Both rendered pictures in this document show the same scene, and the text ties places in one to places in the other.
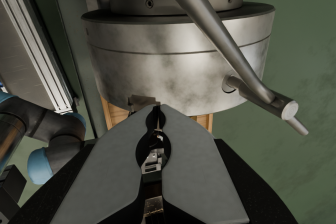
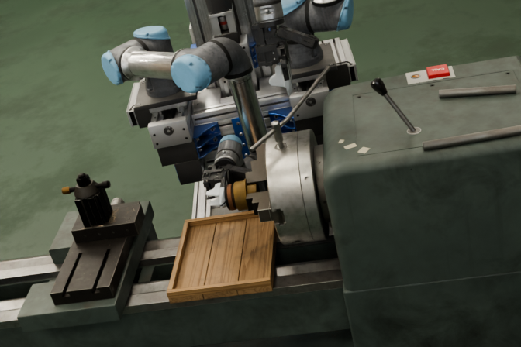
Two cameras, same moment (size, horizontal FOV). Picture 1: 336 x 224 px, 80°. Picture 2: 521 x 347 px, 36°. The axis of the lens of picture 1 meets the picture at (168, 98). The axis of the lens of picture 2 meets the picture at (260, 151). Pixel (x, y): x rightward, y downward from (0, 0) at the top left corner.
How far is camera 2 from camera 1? 2.19 m
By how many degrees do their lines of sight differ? 72
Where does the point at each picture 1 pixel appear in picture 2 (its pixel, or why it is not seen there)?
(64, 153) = (238, 149)
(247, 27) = (305, 146)
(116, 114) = (232, 224)
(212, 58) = (294, 138)
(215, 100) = (272, 142)
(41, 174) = (231, 137)
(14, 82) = not seen: hidden behind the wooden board
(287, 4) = not seen: outside the picture
